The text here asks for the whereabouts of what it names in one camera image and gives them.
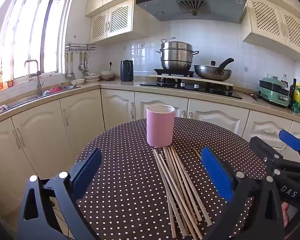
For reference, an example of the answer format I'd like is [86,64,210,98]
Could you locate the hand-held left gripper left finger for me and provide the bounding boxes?
[16,148,103,240]

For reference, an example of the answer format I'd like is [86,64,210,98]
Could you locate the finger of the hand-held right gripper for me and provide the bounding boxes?
[249,136,300,180]
[278,129,300,164]

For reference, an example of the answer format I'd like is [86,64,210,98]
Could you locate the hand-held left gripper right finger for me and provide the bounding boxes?
[201,146,287,240]

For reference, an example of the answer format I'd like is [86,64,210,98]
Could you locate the bunch of wooden chopsticks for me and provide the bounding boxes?
[152,146,213,240]

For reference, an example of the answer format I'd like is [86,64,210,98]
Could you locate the pink cylindrical utensil cup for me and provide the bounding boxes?
[146,104,175,147]

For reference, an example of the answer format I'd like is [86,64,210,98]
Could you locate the person's right hand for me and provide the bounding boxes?
[281,201,290,228]

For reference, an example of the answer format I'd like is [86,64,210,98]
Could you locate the brown polka-dot tablecloth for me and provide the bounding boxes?
[75,117,268,240]

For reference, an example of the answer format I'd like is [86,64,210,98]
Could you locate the dark glass bottle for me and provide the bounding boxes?
[290,78,297,105]

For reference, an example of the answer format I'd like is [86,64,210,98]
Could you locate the green countertop appliance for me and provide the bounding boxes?
[259,77,290,108]

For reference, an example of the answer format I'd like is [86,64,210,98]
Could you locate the cream lower kitchen cabinets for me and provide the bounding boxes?
[0,87,300,205]

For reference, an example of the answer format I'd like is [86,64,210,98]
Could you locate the black gas stove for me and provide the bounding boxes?
[140,68,243,99]

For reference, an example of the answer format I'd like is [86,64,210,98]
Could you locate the beige kitchen countertop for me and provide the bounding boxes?
[0,76,300,128]

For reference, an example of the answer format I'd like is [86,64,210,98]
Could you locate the stack of white plates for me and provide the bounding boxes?
[84,73,100,82]

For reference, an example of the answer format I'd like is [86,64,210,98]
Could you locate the steel kitchen sink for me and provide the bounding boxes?
[0,84,82,113]

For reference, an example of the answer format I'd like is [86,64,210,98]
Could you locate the white covered dish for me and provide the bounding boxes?
[100,70,115,80]

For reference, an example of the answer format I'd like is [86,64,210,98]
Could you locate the steel ladle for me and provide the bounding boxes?
[65,52,71,78]

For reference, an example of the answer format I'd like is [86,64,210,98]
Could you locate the dark electric kettle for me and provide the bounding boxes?
[120,60,134,82]

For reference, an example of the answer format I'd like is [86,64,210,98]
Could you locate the steel sink faucet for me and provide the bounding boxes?
[24,59,44,97]

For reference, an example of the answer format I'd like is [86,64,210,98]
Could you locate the steel spatula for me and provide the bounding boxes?
[69,52,75,77]

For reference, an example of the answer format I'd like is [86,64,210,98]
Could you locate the steel steamer pot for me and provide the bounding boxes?
[155,38,199,71]

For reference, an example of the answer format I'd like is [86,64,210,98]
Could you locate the kitchen window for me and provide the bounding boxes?
[0,0,72,92]

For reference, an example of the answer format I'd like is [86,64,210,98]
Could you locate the grey range hood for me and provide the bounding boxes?
[135,0,247,24]

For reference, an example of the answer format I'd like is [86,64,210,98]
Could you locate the steel wok black handle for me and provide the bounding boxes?
[194,58,234,81]

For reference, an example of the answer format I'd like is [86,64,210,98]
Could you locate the cream lattice-door wall cabinet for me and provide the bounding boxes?
[241,0,300,60]
[89,0,155,44]

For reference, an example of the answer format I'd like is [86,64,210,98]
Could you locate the steel wall rack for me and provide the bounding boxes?
[65,43,97,52]

